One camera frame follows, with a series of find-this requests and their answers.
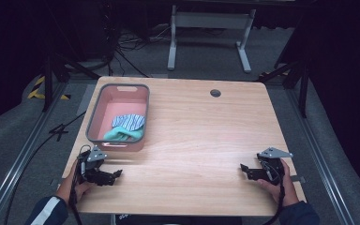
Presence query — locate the aluminium floor rail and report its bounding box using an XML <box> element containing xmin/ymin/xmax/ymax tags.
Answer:
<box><xmin>285</xmin><ymin>88</ymin><xmax>356</xmax><ymax>225</ymax></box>
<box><xmin>0</xmin><ymin>82</ymin><xmax>68</xmax><ymax>225</ymax></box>

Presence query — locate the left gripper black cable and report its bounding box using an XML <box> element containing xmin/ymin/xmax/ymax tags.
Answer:
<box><xmin>68</xmin><ymin>144</ymin><xmax>92</xmax><ymax>225</ymax></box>

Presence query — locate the bundle of floor cables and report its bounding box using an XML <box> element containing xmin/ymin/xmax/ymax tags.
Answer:
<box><xmin>113</xmin><ymin>22</ymin><xmax>173</xmax><ymax>79</ymax></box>

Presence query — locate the pink basket with gray rim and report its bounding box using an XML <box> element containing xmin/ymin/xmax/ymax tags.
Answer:
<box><xmin>85</xmin><ymin>82</ymin><xmax>151</xmax><ymax>153</ymax></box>

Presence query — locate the gray tape piece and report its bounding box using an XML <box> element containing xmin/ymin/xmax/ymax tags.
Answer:
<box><xmin>290</xmin><ymin>175</ymin><xmax>308</xmax><ymax>184</ymax></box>

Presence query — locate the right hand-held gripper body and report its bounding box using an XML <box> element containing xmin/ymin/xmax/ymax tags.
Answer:
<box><xmin>256</xmin><ymin>146</ymin><xmax>294</xmax><ymax>187</ymax></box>

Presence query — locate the person's right hand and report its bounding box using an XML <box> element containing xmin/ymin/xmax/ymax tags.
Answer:
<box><xmin>257</xmin><ymin>158</ymin><xmax>300</xmax><ymax>208</ymax></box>

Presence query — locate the person's left hand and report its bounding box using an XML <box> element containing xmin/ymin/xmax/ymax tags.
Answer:
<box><xmin>55</xmin><ymin>160</ymin><xmax>97</xmax><ymax>204</ymax></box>

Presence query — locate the yellow black floor tape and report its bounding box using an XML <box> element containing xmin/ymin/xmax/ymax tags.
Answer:
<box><xmin>26</xmin><ymin>75</ymin><xmax>72</xmax><ymax>101</ymax></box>

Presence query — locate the black tripod stand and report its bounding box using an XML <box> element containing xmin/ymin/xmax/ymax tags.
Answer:
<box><xmin>41</xmin><ymin>52</ymin><xmax>102</xmax><ymax>113</ymax></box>
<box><xmin>255</xmin><ymin>57</ymin><xmax>311</xmax><ymax>119</ymax></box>

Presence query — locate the white metal table frame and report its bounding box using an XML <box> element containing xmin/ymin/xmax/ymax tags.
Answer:
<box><xmin>167</xmin><ymin>4</ymin><xmax>257</xmax><ymax>74</ymax></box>

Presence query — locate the black tape cross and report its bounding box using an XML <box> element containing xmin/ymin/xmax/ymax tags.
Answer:
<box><xmin>48</xmin><ymin>123</ymin><xmax>70</xmax><ymax>143</ymax></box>

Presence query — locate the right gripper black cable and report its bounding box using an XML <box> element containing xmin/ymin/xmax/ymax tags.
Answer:
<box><xmin>261</xmin><ymin>160</ymin><xmax>288</xmax><ymax>225</ymax></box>

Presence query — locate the blue white striped cloth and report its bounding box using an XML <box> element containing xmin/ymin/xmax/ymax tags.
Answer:
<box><xmin>111</xmin><ymin>113</ymin><xmax>146</xmax><ymax>132</ymax></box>

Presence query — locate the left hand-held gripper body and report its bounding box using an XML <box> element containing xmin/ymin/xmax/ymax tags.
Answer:
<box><xmin>77</xmin><ymin>144</ymin><xmax>109</xmax><ymax>186</ymax></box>

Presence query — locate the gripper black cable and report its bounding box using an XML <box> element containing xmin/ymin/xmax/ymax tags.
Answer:
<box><xmin>261</xmin><ymin>160</ymin><xmax>288</xmax><ymax>225</ymax></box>
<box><xmin>68</xmin><ymin>144</ymin><xmax>92</xmax><ymax>225</ymax></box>

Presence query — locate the teal cloth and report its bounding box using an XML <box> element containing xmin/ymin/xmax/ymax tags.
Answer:
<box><xmin>102</xmin><ymin>126</ymin><xmax>145</xmax><ymax>143</ymax></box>

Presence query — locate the long black floor cable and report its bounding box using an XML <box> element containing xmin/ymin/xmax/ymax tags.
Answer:
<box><xmin>3</xmin><ymin>111</ymin><xmax>87</xmax><ymax>225</ymax></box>

